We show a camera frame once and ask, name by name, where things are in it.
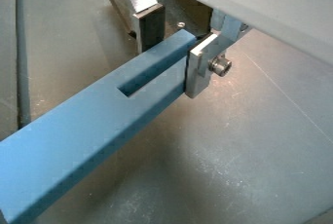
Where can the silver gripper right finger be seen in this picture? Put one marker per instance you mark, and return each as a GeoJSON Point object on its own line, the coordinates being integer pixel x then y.
{"type": "Point", "coordinates": [206, 58]}

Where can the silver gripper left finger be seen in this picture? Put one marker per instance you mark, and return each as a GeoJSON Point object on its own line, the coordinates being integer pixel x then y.
{"type": "Point", "coordinates": [148, 18]}

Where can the blue double-square block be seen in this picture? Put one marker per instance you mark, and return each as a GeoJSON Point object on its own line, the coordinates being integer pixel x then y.
{"type": "Point", "coordinates": [50, 154]}

